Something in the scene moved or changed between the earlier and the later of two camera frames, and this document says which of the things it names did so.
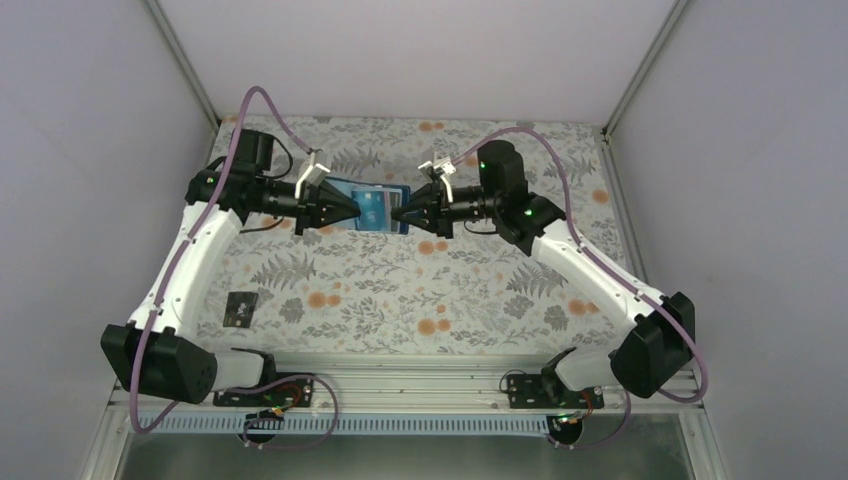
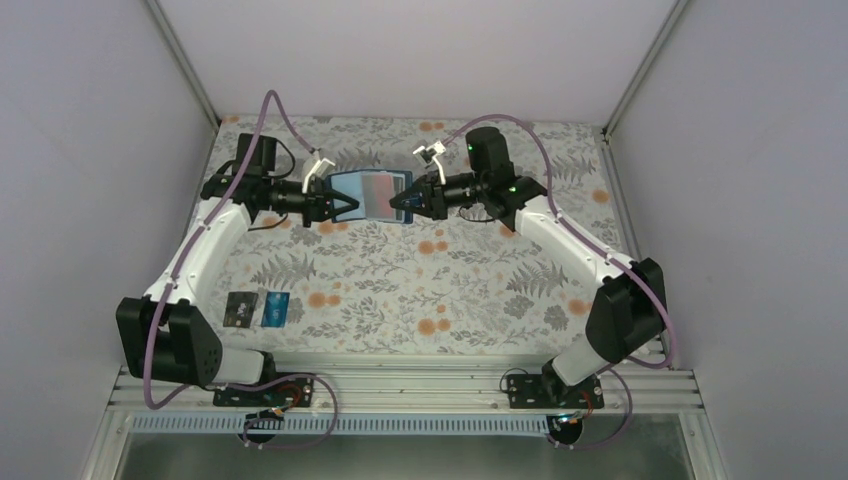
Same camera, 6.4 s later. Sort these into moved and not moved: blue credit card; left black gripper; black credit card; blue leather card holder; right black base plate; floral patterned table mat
Moved: blue leather card holder; blue credit card
Not moved: right black base plate; floral patterned table mat; left black gripper; black credit card
